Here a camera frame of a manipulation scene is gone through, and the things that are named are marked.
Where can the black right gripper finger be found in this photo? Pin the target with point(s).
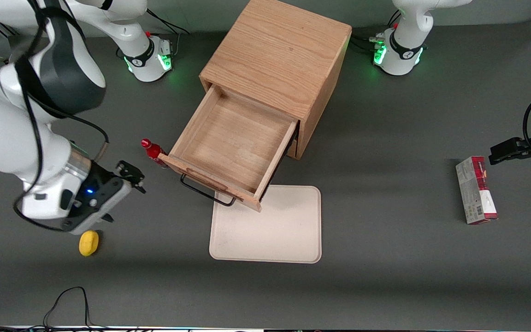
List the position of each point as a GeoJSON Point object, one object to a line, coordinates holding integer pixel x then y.
{"type": "Point", "coordinates": [132, 175]}
{"type": "Point", "coordinates": [108, 218]}

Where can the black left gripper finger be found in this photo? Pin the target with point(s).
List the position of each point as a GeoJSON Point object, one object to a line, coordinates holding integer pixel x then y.
{"type": "Point", "coordinates": [510, 150]}

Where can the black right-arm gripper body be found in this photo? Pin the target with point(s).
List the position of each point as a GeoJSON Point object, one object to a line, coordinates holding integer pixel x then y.
{"type": "Point", "coordinates": [100, 178]}

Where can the wooden drawer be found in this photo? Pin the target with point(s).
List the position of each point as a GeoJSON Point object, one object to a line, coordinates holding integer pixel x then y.
{"type": "Point", "coordinates": [233, 138]}

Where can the wooden two-drawer cabinet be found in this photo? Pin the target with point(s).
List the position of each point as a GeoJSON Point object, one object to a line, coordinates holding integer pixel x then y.
{"type": "Point", "coordinates": [274, 55]}

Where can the yellow lemon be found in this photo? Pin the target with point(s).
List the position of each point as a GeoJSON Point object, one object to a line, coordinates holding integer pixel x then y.
{"type": "Point", "coordinates": [88, 243]}

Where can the small red cola bottle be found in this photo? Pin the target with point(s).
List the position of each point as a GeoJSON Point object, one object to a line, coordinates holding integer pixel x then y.
{"type": "Point", "coordinates": [154, 150]}

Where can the red and white carton box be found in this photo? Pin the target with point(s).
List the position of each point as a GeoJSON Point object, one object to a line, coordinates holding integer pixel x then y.
{"type": "Point", "coordinates": [475, 189]}

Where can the cream rectangular plastic tray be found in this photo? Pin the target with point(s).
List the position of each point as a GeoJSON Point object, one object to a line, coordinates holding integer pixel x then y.
{"type": "Point", "coordinates": [270, 230]}

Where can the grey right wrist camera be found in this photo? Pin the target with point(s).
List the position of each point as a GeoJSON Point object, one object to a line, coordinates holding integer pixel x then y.
{"type": "Point", "coordinates": [109, 198]}

